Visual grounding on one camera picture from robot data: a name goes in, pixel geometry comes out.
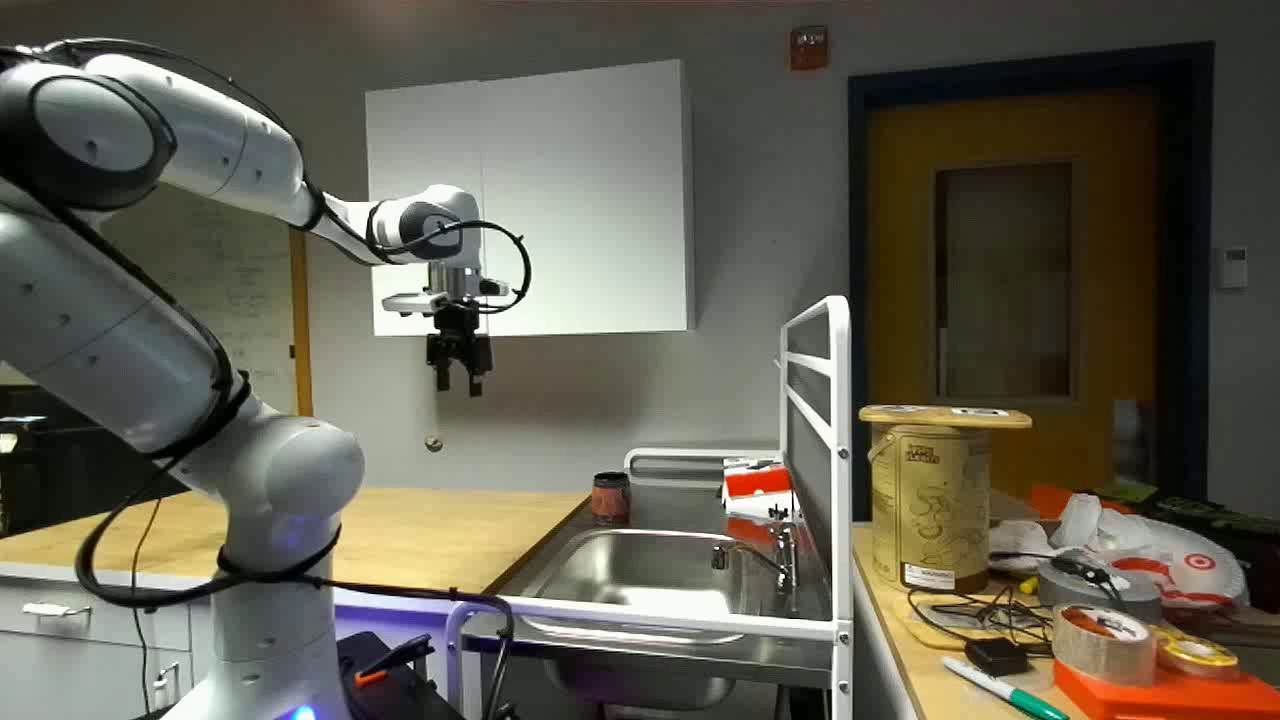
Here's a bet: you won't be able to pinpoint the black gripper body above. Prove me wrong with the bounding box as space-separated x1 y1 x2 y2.
424 300 494 381

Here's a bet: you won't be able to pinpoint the brown cup with handle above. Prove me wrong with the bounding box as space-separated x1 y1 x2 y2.
588 466 633 529

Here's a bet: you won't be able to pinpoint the stainless steel sink counter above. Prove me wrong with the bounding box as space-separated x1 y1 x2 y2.
493 518 841 678

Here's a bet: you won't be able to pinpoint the chrome sink faucet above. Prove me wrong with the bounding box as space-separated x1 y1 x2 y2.
722 500 806 621

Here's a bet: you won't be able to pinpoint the white whiteboard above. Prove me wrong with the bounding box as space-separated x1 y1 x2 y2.
364 55 697 344

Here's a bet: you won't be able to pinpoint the whiteboard with writing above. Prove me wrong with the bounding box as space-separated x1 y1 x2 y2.
94 185 300 419

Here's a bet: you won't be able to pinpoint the colourful red white box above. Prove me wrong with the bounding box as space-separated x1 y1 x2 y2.
721 455 800 530

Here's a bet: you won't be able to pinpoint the black orange control box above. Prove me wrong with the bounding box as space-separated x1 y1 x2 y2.
332 628 463 720

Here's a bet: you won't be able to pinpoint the wooden counter top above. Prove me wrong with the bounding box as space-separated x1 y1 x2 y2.
619 290 858 720

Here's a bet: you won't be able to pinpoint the yellow door with window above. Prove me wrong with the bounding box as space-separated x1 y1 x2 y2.
845 41 1220 518

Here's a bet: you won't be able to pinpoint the red fire alarm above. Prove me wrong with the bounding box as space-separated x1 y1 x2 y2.
788 20 833 74

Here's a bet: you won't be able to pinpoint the white drawer unit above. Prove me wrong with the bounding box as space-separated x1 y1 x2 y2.
0 571 224 720

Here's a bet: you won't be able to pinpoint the orange packet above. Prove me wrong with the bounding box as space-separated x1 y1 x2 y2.
1024 480 1081 529

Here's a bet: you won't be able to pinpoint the small black box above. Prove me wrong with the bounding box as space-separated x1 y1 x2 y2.
962 636 1031 678

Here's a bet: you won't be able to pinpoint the green and white marker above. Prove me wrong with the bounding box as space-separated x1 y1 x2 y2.
939 648 1072 720

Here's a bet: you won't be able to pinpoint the roll of packing tape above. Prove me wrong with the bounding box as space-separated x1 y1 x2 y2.
1048 601 1161 688

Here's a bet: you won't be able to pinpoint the white plastic bag red logo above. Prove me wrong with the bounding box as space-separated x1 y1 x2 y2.
990 486 1256 617

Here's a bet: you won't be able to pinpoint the flat orange box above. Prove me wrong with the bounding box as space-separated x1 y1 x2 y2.
1050 657 1280 720

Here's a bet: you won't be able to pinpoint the small yellow tin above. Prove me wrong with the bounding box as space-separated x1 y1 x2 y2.
1151 628 1243 683

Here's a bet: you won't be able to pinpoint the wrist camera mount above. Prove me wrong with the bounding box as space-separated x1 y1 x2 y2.
379 283 521 323

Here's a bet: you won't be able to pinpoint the black base cable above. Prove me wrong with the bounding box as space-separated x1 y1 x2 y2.
70 376 521 720

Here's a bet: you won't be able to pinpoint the cardboard cable spool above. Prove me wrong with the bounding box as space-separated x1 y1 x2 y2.
857 401 1036 594

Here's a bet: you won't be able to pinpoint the tangled wires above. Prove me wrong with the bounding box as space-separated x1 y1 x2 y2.
906 581 1061 651

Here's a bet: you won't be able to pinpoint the white wall thermostat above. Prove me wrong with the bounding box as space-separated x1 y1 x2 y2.
1216 243 1256 294

